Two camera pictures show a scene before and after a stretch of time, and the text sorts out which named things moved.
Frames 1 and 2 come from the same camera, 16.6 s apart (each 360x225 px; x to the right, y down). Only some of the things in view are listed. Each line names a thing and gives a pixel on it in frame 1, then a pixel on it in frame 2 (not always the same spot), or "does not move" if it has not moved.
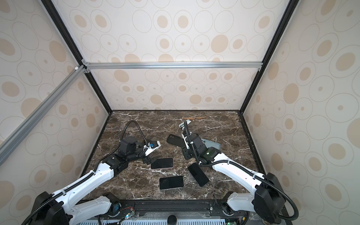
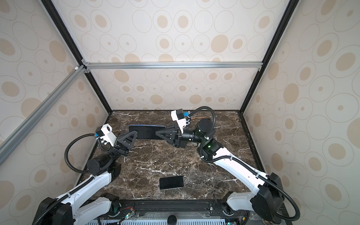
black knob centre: (172, 220) does not move
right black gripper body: (188, 154) → (189, 136)
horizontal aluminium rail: (172, 65) does not move
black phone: (171, 182) does not move
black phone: (198, 174) → (146, 131)
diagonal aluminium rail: (7, 145) does not move
